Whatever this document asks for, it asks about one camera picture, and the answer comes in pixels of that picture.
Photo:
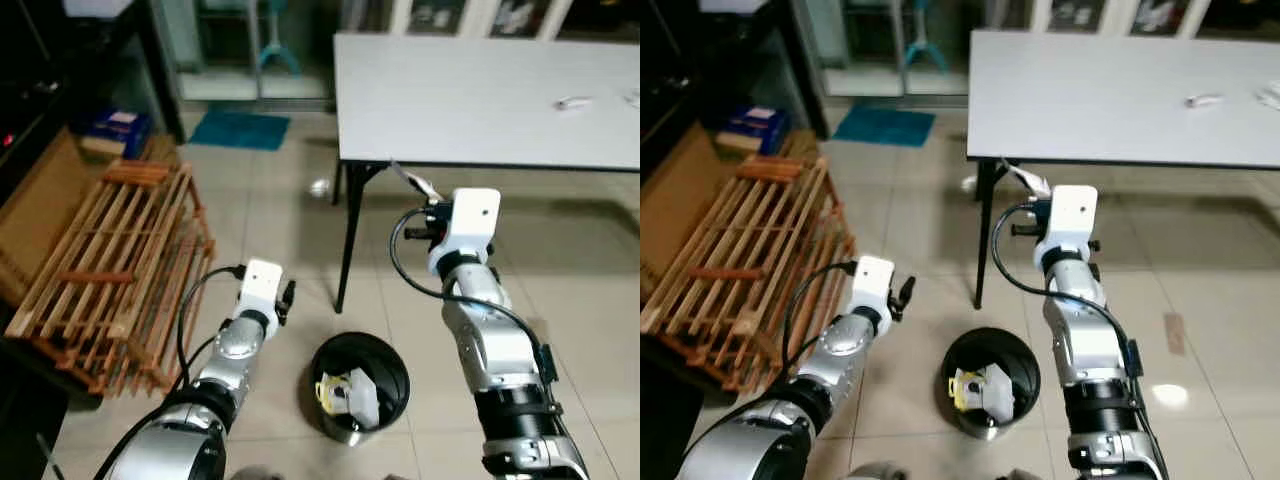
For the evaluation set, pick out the white table with black legs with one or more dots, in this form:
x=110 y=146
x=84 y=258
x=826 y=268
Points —
x=1080 y=100
x=450 y=100

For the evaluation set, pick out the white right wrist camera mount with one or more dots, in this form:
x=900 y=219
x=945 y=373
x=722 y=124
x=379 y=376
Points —
x=1072 y=212
x=473 y=215

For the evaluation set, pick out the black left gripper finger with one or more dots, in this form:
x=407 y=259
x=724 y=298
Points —
x=290 y=292
x=908 y=289

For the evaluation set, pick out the yellow snack package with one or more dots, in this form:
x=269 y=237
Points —
x=330 y=392
x=962 y=390

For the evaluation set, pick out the wooden slatted rack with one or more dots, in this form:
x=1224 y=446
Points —
x=135 y=175
x=775 y=170

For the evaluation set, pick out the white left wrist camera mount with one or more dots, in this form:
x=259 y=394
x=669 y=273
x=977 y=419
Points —
x=262 y=285
x=872 y=282

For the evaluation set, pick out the blue box with white label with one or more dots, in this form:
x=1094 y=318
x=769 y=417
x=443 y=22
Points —
x=757 y=122
x=120 y=125

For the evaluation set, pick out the black round rubbish bin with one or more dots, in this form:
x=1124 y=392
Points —
x=1015 y=355
x=385 y=365

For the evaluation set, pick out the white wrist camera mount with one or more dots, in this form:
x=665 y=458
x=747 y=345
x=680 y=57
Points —
x=1072 y=212
x=262 y=285
x=872 y=282
x=473 y=215

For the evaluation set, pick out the glass door with metal frame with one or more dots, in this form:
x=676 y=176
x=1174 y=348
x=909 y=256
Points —
x=170 y=40
x=812 y=40

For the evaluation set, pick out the blue floor mat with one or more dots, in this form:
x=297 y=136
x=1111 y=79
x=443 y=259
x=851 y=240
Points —
x=240 y=130
x=885 y=126

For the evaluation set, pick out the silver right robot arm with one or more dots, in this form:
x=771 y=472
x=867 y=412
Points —
x=1085 y=345
x=490 y=350

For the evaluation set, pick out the white rectangular tray box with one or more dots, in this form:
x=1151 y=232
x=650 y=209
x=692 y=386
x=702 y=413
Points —
x=997 y=392
x=362 y=400

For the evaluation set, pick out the white glass-door cabinet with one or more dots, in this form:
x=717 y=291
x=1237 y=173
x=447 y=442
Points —
x=1120 y=12
x=480 y=15

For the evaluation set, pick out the small silver wrapper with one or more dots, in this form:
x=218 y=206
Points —
x=575 y=102
x=1203 y=100

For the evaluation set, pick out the teal pole stand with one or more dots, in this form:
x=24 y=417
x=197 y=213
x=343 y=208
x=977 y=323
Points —
x=273 y=45
x=920 y=40

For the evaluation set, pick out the black shelf unit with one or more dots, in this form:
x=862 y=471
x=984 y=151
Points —
x=675 y=60
x=35 y=70

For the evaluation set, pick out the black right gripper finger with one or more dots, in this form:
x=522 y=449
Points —
x=1023 y=230
x=1040 y=199
x=420 y=234
x=438 y=202

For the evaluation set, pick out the brown cardboard box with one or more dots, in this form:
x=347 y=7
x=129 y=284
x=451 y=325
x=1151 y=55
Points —
x=45 y=200
x=680 y=210

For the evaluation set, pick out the white paper sheet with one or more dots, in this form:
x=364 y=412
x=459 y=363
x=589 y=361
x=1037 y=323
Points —
x=418 y=184
x=1030 y=182

